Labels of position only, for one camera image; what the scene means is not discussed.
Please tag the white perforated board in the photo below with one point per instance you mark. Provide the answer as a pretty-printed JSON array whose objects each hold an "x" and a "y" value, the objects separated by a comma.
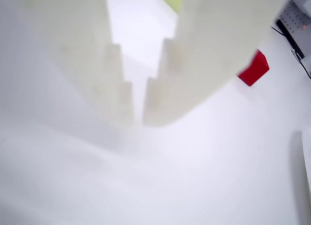
[{"x": 291, "y": 23}]

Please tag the red cube block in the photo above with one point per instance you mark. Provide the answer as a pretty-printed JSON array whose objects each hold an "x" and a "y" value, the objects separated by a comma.
[{"x": 255, "y": 69}]

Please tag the white flat panel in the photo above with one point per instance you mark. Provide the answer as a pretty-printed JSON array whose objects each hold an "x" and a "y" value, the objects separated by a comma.
[{"x": 306, "y": 181}]

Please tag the white box device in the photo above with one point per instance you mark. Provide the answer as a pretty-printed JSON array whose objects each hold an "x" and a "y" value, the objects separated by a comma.
[{"x": 303, "y": 2}]

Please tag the pale yellow foam block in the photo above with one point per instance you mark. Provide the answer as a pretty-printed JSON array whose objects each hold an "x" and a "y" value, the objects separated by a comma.
[{"x": 172, "y": 0}]

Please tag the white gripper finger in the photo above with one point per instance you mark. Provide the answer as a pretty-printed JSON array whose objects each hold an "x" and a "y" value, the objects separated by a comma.
[
  {"x": 92, "y": 52},
  {"x": 199, "y": 59}
]

